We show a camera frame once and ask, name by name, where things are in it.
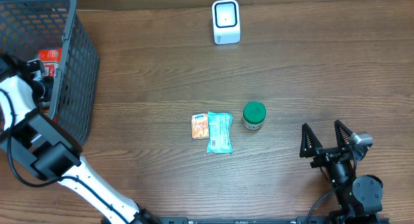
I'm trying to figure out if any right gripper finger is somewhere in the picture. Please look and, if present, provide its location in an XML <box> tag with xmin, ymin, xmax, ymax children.
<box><xmin>300</xmin><ymin>123</ymin><xmax>323</xmax><ymax>158</ymax></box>
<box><xmin>334</xmin><ymin>120</ymin><xmax>353</xmax><ymax>148</ymax></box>

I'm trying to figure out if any red cracker sleeve package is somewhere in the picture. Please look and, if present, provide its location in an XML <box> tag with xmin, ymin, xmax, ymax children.
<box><xmin>38</xmin><ymin>48</ymin><xmax>62</xmax><ymax>115</ymax></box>

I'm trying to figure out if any green lid jar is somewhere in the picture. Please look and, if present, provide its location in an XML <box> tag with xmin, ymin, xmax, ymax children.
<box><xmin>242</xmin><ymin>101</ymin><xmax>267</xmax><ymax>130</ymax></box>

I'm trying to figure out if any teal wet wipes pack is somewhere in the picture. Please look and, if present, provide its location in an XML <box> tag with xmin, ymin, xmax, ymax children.
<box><xmin>206</xmin><ymin>111</ymin><xmax>233</xmax><ymax>153</ymax></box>

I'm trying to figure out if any small orange tissue pack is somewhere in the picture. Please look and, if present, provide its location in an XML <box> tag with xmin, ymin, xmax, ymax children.
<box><xmin>191</xmin><ymin>113</ymin><xmax>210</xmax><ymax>139</ymax></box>

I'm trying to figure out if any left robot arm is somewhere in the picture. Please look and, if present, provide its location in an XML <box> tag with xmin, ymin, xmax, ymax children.
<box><xmin>1</xmin><ymin>53</ymin><xmax>160</xmax><ymax>223</ymax></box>

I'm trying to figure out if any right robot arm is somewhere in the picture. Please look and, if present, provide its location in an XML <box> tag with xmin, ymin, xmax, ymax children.
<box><xmin>300</xmin><ymin>120</ymin><xmax>389</xmax><ymax>223</ymax></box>

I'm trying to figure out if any white barcode scanner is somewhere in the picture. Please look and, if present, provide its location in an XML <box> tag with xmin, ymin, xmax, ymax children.
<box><xmin>212</xmin><ymin>0</ymin><xmax>241</xmax><ymax>45</ymax></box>

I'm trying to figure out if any grey plastic mesh basket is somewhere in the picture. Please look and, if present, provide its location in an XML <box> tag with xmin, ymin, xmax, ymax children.
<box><xmin>1</xmin><ymin>0</ymin><xmax>100</xmax><ymax>145</ymax></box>

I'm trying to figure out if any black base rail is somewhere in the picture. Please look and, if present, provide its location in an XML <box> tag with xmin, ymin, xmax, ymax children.
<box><xmin>100</xmin><ymin>216</ymin><xmax>391</xmax><ymax>224</ymax></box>

